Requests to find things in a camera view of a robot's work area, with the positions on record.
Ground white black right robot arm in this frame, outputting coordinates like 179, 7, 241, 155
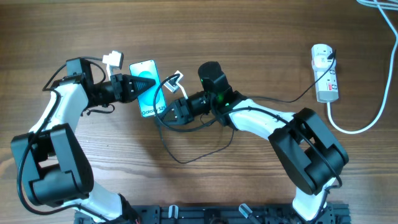
155, 62, 349, 223

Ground white power strip cord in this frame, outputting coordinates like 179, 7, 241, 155
326, 0, 398, 135

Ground white cables at corner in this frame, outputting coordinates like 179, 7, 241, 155
356, 0, 398, 11

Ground black USB charging cable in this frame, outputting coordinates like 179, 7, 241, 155
157, 49, 339, 165

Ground white power strip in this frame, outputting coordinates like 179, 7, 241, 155
311, 44, 339, 103

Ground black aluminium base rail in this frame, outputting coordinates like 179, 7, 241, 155
73, 202, 351, 224

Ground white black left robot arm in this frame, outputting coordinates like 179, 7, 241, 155
11, 57, 155, 223

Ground blue screen smartphone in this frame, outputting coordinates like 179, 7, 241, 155
129, 59, 168, 118

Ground white USB charger plug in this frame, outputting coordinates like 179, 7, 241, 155
312, 53, 336, 72

